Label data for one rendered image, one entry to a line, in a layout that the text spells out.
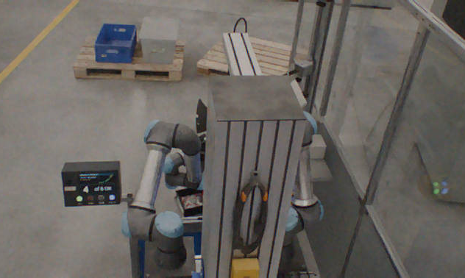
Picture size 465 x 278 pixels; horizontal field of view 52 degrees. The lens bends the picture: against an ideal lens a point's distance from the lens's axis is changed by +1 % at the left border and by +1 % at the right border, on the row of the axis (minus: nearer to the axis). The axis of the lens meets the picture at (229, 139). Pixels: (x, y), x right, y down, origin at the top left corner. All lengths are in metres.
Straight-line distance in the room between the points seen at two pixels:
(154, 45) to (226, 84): 4.06
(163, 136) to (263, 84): 0.80
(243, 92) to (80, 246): 2.52
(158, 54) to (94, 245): 2.58
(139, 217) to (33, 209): 2.07
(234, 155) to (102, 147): 3.27
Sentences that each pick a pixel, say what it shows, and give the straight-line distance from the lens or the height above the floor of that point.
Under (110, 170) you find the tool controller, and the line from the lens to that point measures 2.33.
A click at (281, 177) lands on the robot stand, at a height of 1.82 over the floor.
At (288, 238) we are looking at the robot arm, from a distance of 2.14.
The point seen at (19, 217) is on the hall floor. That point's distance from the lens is 4.03.
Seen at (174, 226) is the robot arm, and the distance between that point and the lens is 2.03.
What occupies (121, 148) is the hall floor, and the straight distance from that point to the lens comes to 4.51.
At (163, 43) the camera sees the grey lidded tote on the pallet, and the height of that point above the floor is 0.43.
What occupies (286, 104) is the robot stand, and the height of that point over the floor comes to 2.03.
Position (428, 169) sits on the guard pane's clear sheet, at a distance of 2.13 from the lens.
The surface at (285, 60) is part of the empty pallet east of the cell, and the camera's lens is 5.89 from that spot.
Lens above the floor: 2.74
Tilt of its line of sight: 36 degrees down
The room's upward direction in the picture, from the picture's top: 5 degrees clockwise
